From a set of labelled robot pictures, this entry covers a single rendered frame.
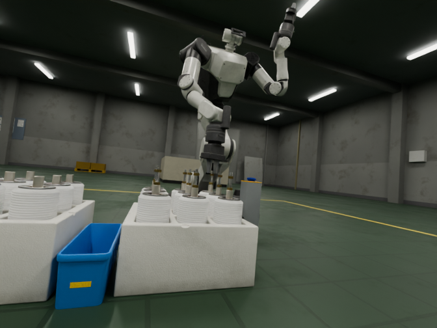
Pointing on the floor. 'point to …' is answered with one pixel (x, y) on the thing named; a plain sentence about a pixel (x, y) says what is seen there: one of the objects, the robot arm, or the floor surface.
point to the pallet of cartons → (90, 166)
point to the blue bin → (87, 266)
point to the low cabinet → (170, 167)
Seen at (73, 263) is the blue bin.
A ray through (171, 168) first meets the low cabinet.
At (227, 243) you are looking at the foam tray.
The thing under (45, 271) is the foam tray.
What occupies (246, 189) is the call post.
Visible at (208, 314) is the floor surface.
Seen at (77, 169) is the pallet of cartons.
